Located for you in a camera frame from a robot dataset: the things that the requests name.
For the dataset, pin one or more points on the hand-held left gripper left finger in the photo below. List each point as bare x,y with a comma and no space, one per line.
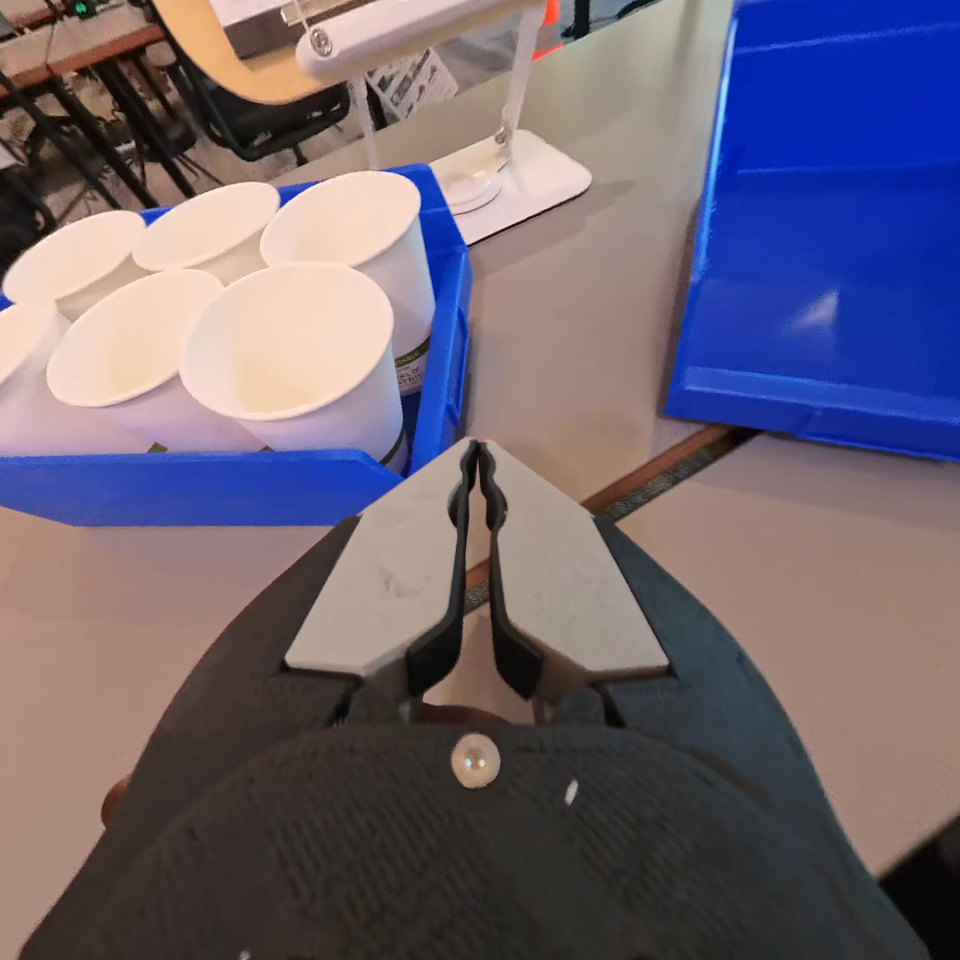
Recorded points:
375,585

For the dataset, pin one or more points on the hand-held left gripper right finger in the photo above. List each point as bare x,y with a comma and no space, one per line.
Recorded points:
577,592

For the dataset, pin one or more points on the blue plastic bin holding cups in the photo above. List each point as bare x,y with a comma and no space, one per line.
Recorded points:
225,487

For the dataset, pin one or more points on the cluster of white paper cups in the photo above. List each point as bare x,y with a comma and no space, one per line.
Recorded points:
292,352

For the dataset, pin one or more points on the white desk lamp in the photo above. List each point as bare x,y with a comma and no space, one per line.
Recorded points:
536,176

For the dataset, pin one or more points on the empty blue plastic bin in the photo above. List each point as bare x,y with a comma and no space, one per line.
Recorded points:
832,225

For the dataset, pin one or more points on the printed paper sign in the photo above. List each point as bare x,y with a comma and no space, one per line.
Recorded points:
412,82

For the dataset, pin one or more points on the beige office chair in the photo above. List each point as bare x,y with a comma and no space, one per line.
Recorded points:
225,67

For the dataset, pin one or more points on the orange object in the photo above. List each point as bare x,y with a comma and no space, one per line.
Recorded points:
550,30

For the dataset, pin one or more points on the background desk with black legs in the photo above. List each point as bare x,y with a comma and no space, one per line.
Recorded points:
82,45

